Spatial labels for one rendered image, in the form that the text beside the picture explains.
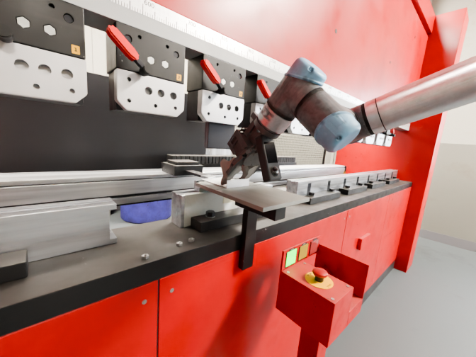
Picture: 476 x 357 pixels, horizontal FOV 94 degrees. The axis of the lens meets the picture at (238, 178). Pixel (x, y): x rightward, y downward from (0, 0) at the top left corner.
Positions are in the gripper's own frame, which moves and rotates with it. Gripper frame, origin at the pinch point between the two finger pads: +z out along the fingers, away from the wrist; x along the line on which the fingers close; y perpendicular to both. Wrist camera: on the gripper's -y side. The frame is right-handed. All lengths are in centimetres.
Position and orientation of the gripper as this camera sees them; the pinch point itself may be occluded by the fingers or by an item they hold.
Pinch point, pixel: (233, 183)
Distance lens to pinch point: 64.6
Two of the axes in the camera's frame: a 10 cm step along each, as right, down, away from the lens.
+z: -4.9, 6.3, 6.0
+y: -4.5, -7.8, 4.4
